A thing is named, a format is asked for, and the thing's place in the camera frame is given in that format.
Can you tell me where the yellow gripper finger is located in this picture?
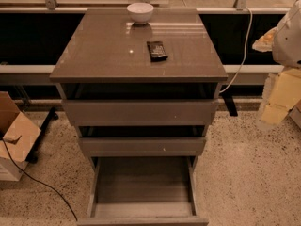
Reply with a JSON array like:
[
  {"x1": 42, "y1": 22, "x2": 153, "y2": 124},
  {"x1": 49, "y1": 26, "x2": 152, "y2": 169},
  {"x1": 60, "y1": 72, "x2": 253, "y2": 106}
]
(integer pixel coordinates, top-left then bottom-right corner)
[
  {"x1": 256, "y1": 68, "x2": 301, "y2": 130},
  {"x1": 252, "y1": 27, "x2": 277, "y2": 53}
]

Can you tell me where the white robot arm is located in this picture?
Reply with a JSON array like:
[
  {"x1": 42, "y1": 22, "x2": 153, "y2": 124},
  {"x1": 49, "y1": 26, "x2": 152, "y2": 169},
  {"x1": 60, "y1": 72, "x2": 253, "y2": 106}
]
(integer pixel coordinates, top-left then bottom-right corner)
[{"x1": 252, "y1": 0, "x2": 301, "y2": 127}]

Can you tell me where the grey drawer cabinet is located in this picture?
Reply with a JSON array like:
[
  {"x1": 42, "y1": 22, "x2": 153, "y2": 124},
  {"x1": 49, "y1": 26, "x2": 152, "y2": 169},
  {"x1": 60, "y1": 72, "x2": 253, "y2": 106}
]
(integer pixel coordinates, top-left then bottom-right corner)
[{"x1": 49, "y1": 7, "x2": 229, "y2": 171}]

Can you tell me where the grey middle drawer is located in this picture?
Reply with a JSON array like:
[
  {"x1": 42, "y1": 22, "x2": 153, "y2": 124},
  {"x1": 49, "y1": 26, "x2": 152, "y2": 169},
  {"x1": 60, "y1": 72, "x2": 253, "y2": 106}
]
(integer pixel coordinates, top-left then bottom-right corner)
[{"x1": 79, "y1": 137, "x2": 206, "y2": 157}]

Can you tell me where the grey open bottom drawer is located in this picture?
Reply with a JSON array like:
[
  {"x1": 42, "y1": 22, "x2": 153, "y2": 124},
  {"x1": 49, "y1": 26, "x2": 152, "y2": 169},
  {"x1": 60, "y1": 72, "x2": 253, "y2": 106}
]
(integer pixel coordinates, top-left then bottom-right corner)
[{"x1": 77, "y1": 156, "x2": 208, "y2": 226}]

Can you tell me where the grey top drawer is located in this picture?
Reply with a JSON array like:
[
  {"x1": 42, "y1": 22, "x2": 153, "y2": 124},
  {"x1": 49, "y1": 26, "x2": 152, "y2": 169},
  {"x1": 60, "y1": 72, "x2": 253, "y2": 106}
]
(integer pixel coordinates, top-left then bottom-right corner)
[{"x1": 62, "y1": 100, "x2": 217, "y2": 126}]

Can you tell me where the cardboard box at right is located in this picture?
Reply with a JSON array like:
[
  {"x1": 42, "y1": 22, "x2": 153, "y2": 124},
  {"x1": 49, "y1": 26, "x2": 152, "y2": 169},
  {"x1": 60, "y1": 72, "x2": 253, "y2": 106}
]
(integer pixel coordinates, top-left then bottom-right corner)
[{"x1": 290, "y1": 101, "x2": 301, "y2": 128}]

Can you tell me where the black stand leg right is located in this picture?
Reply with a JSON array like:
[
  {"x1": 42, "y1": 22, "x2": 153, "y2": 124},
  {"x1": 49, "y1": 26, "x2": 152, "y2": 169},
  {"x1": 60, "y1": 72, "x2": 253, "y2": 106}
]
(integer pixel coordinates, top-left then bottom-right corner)
[{"x1": 222, "y1": 94, "x2": 238, "y2": 117}]

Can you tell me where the black stand leg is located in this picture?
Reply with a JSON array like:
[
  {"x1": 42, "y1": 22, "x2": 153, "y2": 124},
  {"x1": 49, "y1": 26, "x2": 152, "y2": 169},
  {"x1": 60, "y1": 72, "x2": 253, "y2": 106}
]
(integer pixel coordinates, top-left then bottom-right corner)
[
  {"x1": 25, "y1": 107, "x2": 58, "y2": 164},
  {"x1": 222, "y1": 94, "x2": 238, "y2": 117}
]

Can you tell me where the white ceramic bowl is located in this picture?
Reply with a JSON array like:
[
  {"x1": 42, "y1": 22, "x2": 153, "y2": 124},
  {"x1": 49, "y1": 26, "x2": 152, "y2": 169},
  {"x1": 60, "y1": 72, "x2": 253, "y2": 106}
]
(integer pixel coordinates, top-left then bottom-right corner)
[{"x1": 127, "y1": 3, "x2": 154, "y2": 24}]

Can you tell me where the black stand leg left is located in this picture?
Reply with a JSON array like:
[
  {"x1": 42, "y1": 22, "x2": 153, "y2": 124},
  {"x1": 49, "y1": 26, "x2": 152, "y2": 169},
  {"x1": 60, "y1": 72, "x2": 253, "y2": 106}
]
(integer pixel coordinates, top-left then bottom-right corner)
[{"x1": 25, "y1": 107, "x2": 58, "y2": 164}]

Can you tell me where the brown cardboard box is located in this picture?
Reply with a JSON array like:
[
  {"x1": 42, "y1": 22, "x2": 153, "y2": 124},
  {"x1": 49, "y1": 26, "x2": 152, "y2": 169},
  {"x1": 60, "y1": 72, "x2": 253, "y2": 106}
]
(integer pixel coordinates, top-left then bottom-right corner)
[{"x1": 0, "y1": 91, "x2": 40, "y2": 181}]

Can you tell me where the white hanging cable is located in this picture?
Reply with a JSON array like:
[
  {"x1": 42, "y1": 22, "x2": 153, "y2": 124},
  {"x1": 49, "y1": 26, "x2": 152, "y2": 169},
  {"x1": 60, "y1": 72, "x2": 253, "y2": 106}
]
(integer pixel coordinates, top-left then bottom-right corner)
[{"x1": 219, "y1": 7, "x2": 254, "y2": 95}]

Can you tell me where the black floor cable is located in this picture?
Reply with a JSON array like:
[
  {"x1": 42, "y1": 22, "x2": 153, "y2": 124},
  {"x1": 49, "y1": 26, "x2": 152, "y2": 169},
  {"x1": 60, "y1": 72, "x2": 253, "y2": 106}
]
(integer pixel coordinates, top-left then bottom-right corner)
[{"x1": 0, "y1": 132, "x2": 78, "y2": 222}]

